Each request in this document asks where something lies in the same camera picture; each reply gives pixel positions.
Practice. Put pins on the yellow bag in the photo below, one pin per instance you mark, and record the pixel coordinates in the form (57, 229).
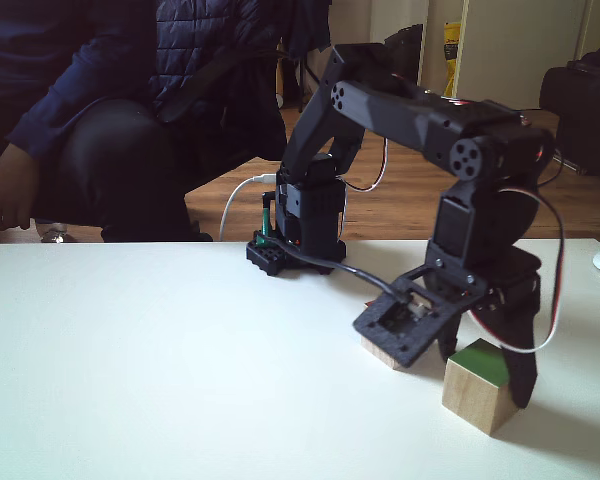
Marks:
(451, 55)

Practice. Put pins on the person's right hand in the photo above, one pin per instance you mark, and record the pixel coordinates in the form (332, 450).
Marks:
(5, 200)

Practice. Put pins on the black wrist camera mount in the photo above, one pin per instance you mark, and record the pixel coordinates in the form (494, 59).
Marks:
(415, 340)

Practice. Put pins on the red-topped wooden cube with tags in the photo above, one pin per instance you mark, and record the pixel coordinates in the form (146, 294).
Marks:
(380, 352)

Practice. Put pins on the dark quilted jacket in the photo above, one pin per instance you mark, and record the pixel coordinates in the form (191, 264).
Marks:
(215, 45)

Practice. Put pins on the person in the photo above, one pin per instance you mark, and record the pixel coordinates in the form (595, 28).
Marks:
(105, 165)

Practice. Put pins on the green table clamp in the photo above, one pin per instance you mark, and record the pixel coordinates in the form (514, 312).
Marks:
(265, 225)

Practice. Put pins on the black sofa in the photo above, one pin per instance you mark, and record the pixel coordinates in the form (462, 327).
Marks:
(585, 100)

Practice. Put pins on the white-framed standing mirror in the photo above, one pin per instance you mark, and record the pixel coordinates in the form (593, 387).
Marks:
(380, 20)

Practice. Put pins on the black stand legs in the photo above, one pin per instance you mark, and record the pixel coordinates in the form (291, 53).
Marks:
(310, 75)

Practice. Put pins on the green-topped wooden cube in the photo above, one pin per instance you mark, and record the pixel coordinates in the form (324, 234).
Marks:
(475, 395)

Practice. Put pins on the white door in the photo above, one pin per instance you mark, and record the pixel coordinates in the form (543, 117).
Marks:
(520, 50)

